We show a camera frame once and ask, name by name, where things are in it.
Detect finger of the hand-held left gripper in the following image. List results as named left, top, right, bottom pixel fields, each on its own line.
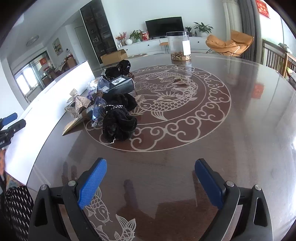
left=0, top=113, right=18, bottom=125
left=0, top=120, right=26, bottom=139

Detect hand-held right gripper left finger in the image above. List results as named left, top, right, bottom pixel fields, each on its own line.
left=28, top=158, right=108, bottom=241

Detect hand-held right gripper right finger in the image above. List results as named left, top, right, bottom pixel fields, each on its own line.
left=194, top=159, right=274, bottom=241

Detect large black velvet scrunchie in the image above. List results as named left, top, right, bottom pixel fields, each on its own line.
left=102, top=105, right=138, bottom=144

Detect silver glitter bow clip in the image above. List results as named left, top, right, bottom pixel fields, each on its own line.
left=67, top=88, right=91, bottom=110

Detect clear bag with blue items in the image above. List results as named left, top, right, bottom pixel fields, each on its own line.
left=91, top=77, right=110, bottom=128

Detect black fuzzy scrunchie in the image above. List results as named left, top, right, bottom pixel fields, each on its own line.
left=103, top=94, right=137, bottom=112

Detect dark box with white label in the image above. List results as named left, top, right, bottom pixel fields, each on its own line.
left=108, top=75, right=135, bottom=94

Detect white sofa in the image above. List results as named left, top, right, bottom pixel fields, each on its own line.
left=0, top=60, right=95, bottom=193

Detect black patterned clothing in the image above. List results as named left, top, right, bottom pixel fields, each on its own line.
left=4, top=174, right=34, bottom=241

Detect round ceiling lamp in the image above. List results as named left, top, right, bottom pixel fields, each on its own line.
left=26, top=35, right=39, bottom=46

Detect white cotton balls pack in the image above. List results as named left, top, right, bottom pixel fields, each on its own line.
left=86, top=79, right=99, bottom=90

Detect black scrunchie with beads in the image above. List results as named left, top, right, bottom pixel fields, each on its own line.
left=105, top=60, right=132, bottom=77

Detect cardboard box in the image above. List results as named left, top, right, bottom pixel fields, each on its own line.
left=100, top=49, right=128, bottom=66

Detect black glass display cabinet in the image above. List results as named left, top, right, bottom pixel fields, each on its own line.
left=80, top=0, right=117, bottom=65

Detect red flowers in vase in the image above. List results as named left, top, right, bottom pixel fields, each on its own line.
left=115, top=32, right=127, bottom=46

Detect orange lounge chair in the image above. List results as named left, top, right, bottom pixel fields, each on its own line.
left=206, top=30, right=254, bottom=57

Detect clear plastic jar black lid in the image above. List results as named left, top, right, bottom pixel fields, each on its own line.
left=166, top=31, right=192, bottom=61

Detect dark wooden chair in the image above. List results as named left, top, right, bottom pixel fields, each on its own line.
left=262, top=39, right=296, bottom=80

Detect wooden stool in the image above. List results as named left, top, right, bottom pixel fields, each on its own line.
left=159, top=42, right=171, bottom=54

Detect white television cabinet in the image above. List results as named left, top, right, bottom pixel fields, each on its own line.
left=117, top=37, right=208, bottom=57

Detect bushy green potted plant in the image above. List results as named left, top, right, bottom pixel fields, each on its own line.
left=129, top=30, right=144, bottom=43

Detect large green potted plant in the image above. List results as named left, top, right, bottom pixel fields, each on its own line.
left=194, top=22, right=213, bottom=37

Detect grey curtain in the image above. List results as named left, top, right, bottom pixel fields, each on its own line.
left=238, top=0, right=261, bottom=63

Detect black television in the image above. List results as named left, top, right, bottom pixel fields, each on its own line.
left=145, top=17, right=184, bottom=39

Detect white standing air conditioner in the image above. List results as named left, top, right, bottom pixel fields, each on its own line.
left=223, top=0, right=241, bottom=35

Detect framed wall painting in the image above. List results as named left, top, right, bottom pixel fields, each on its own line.
left=52, top=37, right=63, bottom=56

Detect red wall hanging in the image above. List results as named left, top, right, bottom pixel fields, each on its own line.
left=255, top=0, right=271, bottom=19

